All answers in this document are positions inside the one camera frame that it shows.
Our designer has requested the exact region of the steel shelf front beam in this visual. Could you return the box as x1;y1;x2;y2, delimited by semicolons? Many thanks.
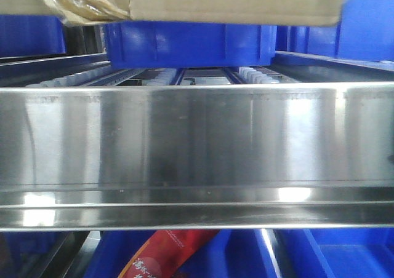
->
1;82;393;231

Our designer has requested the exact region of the white roller track rail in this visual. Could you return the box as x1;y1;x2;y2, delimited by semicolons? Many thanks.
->
238;66;279;84

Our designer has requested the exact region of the blue bin lower right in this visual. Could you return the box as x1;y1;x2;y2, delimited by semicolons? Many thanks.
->
279;228;393;277

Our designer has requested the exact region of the blue plastic bin behind carton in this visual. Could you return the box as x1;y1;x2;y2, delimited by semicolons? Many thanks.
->
105;21;277;69

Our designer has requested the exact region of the red snack packet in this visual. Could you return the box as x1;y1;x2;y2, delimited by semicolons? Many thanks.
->
118;229;219;277

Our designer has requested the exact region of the blue plastic bin far left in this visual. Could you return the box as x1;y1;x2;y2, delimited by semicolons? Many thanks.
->
1;15;66;57

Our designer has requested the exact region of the blue bin lower shelf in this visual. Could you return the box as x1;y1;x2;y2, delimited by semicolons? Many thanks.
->
83;229;276;277

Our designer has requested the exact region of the brown cardboard carton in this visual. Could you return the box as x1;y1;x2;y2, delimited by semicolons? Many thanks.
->
1;0;346;26

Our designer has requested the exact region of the blue bin upper right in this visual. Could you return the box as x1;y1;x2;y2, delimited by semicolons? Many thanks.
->
276;0;393;62

